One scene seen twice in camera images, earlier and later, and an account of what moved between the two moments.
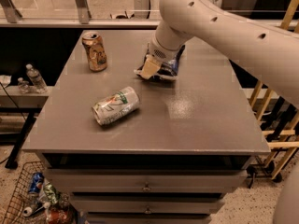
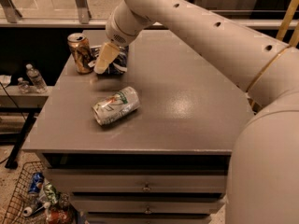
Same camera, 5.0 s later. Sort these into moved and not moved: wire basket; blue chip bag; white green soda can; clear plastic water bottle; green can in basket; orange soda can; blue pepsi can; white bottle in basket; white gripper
Moved: white gripper; orange soda can; blue chip bag
Not moved: clear plastic water bottle; green can in basket; white green soda can; white bottle in basket; blue pepsi can; wire basket
